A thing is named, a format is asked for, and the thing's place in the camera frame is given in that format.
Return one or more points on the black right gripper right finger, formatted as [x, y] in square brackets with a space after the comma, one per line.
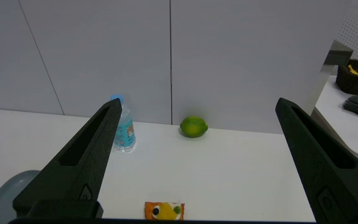
[337, 186]

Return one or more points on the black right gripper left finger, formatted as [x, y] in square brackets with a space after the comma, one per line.
[73, 174]

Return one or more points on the green lime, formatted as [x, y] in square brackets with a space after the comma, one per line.
[194, 127]

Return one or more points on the grey square dish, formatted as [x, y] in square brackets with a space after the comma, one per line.
[5, 196]

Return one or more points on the white round side table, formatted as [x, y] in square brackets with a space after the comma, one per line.
[350, 130]

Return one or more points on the clear water bottle blue label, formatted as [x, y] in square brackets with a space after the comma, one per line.
[126, 133]

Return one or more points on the orange waffle boat toy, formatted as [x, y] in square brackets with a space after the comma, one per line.
[165, 211]

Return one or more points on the yellow banana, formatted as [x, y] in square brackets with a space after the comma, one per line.
[353, 70]

